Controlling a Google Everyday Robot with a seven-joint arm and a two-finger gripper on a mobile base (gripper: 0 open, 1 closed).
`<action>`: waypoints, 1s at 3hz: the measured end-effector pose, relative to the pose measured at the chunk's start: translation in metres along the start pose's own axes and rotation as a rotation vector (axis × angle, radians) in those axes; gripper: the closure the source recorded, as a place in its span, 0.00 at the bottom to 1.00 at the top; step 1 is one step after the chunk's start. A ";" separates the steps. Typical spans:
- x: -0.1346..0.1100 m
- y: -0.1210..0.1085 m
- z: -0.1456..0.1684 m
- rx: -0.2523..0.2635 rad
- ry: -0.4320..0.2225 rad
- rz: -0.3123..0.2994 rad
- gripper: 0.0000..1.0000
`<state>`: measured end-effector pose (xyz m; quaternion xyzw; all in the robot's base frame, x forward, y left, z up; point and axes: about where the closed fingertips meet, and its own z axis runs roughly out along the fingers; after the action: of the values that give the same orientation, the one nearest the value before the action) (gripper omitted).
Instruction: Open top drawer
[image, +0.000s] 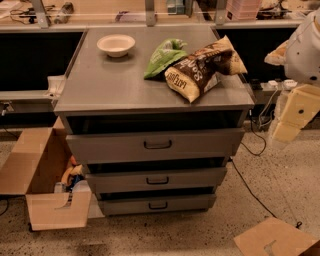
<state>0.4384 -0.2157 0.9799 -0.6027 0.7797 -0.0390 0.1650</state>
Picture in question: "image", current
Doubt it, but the grey drawer cabinet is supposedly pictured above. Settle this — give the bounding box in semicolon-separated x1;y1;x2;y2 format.
54;26;253;217

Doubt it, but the brown chip bag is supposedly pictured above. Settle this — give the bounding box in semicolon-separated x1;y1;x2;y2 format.
165;36;247;103

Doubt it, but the grey drawer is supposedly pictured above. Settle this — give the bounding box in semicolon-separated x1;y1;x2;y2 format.
99;194;216;216
86;167;226;193
66;128;244;164

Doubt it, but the grey bottom drawer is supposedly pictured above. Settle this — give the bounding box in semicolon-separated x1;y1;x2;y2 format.
99;194;216;216

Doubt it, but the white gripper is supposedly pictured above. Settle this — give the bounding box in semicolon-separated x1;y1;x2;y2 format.
264;41;320;143

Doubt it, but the white power strip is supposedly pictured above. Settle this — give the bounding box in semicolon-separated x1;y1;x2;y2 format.
267;79;297;90

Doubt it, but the open cardboard box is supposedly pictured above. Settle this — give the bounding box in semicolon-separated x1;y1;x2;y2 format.
0;120;92;231

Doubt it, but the cardboard piece on floor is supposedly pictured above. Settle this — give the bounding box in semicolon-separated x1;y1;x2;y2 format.
234;217;320;256

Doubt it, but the grey top drawer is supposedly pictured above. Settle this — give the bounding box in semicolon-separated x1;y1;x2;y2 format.
66;128;244;164

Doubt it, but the green chip bag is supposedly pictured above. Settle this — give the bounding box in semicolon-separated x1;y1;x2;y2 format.
144;38;187;79

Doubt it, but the grey middle drawer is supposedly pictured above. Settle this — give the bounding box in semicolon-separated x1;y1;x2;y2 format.
86;167;226;193

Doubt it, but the pink box on shelf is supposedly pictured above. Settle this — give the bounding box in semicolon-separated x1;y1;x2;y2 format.
226;0;262;21

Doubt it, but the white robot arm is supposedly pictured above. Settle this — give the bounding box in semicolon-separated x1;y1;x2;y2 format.
265;8;320;147

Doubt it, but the white bowl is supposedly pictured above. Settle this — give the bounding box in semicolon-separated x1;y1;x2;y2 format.
97;34;135;58

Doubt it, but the black floor cable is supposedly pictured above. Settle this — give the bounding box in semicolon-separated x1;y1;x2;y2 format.
229;109;304;230

